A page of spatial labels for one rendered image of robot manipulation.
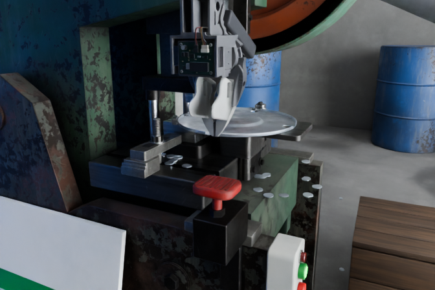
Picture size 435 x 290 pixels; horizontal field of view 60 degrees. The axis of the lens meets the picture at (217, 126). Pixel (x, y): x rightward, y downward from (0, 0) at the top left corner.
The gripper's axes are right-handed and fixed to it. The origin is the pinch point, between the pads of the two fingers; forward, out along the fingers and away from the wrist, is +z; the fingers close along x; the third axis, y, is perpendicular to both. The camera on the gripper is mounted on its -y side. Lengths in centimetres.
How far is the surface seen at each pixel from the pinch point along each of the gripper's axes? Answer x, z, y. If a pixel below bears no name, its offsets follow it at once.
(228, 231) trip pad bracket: 3.0, 16.0, 2.1
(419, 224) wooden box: 35, 50, -87
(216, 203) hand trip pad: 0.3, 12.4, 0.9
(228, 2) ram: -15.2, -21.1, -36.7
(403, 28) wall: 18, -18, -363
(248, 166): -5.8, 16.5, -28.3
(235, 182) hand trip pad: 2.6, 9.2, -1.2
